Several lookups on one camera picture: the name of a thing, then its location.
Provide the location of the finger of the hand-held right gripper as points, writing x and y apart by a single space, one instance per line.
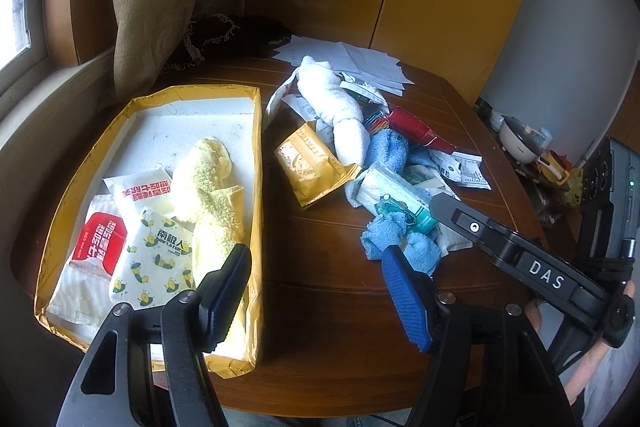
465 219

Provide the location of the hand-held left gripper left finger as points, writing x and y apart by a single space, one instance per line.
226 294

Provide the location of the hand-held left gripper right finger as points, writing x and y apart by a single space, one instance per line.
406 297

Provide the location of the white blue printed sachet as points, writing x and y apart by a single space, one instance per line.
465 169

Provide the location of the white green tissue packet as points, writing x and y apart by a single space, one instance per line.
385 194

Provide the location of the blue towel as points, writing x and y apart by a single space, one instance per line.
387 149

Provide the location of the red foil packet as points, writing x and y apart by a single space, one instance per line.
415 124

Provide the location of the blue green printed packet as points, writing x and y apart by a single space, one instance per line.
377 119

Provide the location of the orange foil packet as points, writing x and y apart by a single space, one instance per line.
305 162

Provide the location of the yellow cardboard box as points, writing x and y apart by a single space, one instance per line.
185 117

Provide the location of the white towel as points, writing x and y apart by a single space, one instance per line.
325 92

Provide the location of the person's right forearm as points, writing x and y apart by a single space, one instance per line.
615 387

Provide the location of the person's right hand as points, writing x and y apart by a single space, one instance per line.
590 367

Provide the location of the lemon print tissue packet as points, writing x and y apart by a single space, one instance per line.
150 257

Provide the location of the small white cooking pot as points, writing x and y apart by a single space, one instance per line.
520 139

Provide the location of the yellow towel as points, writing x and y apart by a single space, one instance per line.
210 187

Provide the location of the white packet red print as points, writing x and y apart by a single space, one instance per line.
140 192

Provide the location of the red label wipes packet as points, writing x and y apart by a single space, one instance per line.
95 242

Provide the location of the stack of paper sheets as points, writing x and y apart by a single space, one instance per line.
370 62

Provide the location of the white plastic packet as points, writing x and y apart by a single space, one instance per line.
280 99

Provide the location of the dark fringed cloth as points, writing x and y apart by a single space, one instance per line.
235 34

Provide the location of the window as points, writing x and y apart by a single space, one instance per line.
15 7

